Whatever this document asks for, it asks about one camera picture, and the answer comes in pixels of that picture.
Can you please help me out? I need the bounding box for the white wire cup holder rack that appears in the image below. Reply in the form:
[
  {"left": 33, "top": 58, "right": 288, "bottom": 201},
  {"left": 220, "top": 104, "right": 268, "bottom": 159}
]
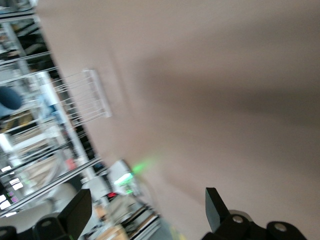
[{"left": 56, "top": 68, "right": 113, "bottom": 127}]

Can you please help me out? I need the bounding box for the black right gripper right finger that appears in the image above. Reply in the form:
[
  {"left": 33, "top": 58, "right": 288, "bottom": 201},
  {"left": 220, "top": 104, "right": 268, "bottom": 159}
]
[{"left": 201, "top": 187, "right": 308, "bottom": 240}]

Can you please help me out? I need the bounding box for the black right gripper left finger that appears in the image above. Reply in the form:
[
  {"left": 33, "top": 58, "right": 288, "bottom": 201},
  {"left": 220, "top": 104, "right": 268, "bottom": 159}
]
[{"left": 0, "top": 188, "right": 93, "bottom": 240}]

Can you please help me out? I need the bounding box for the aluminium shelving frame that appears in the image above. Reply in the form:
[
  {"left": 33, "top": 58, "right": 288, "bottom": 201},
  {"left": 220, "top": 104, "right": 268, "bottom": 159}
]
[{"left": 0, "top": 14, "right": 106, "bottom": 216}]

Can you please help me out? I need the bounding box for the blue cup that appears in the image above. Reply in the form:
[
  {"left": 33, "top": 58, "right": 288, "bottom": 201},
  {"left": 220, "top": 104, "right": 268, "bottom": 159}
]
[{"left": 0, "top": 86, "right": 24, "bottom": 119}]

